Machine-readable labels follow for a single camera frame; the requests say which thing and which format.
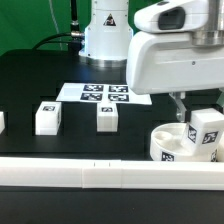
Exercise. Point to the white left barrier rail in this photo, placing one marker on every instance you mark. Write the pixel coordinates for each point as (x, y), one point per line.
(2, 122)

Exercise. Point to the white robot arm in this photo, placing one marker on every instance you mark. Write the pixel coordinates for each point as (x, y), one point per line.
(108, 36)

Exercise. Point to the white round stool seat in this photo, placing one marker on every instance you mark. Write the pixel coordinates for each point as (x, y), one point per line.
(166, 145)

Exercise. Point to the white barrier rail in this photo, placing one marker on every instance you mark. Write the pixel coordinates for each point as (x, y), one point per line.
(81, 173)
(2, 122)

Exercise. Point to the white fiducial marker sheet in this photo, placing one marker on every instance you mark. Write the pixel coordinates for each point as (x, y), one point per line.
(94, 93)

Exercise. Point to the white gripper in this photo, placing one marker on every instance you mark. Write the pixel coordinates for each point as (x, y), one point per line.
(169, 63)

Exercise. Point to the white front barrier rail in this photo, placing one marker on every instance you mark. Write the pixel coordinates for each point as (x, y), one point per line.
(81, 173)

